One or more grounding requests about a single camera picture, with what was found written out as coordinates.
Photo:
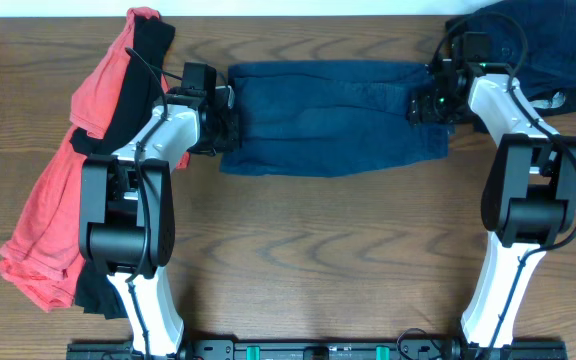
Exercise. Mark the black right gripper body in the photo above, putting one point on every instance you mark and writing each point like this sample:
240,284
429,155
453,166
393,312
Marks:
438,108

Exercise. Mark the dark blue shorts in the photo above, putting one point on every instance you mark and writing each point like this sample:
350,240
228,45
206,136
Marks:
329,118

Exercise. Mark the folded black garment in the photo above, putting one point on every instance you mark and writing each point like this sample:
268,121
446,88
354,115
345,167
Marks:
558,105

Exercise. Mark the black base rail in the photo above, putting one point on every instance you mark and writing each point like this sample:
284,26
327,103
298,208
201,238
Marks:
406,347

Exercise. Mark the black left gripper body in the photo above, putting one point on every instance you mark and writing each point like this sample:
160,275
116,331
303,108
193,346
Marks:
225,136

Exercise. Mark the red t-shirt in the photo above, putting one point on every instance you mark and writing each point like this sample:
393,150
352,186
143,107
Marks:
42,257

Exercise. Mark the folded navy shorts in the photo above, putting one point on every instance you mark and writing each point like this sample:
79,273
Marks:
535,12

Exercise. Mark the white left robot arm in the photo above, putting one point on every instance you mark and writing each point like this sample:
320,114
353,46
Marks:
127,224

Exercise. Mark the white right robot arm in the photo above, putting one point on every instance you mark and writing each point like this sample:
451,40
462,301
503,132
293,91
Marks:
528,204

